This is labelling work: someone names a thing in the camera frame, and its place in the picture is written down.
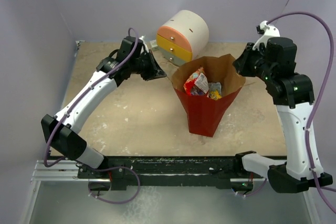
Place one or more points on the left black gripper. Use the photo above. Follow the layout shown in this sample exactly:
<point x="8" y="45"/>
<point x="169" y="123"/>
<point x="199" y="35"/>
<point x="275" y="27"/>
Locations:
<point x="155" y="71"/>

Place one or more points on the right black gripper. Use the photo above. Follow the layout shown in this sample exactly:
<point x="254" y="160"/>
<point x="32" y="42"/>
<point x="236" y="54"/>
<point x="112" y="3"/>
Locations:
<point x="241" y="63"/>

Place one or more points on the red snack bag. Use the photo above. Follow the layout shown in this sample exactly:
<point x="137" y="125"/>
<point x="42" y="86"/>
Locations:
<point x="197" y="83"/>

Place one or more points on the red brown paper bag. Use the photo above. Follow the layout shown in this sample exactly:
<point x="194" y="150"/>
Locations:
<point x="203" y="113"/>

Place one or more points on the yellow m&m's packet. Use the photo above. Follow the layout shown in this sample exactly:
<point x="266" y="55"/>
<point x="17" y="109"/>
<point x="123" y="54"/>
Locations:
<point x="214" y="95"/>

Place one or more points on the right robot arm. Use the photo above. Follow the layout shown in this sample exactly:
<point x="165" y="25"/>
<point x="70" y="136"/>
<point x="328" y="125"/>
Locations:
<point x="292" y="94"/>

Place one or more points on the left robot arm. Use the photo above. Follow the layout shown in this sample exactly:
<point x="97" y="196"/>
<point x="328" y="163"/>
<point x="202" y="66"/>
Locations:
<point x="61" y="131"/>

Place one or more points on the small white box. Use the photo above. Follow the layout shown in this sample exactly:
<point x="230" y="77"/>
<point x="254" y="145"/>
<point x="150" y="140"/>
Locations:
<point x="154" y="46"/>

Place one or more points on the round pastel drawer cabinet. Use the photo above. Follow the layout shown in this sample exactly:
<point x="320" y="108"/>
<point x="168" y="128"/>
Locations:
<point x="182" y="37"/>

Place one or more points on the crumpled grey wrapper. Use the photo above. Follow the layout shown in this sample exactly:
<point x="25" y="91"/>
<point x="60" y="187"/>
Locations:
<point x="215" y="86"/>

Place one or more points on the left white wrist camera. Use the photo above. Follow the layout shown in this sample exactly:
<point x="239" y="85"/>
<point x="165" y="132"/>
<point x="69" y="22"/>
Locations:
<point x="143" y="40"/>

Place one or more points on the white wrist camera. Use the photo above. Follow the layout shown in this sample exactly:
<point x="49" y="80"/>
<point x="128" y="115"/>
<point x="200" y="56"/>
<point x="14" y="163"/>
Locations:
<point x="266" y="32"/>
<point x="143" y="40"/>

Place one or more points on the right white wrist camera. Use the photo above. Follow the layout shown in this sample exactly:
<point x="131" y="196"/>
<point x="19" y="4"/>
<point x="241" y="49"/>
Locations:
<point x="266" y="32"/>

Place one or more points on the black aluminium base frame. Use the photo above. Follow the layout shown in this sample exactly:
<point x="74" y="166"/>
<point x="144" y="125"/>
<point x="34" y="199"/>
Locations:
<point x="221" y="172"/>

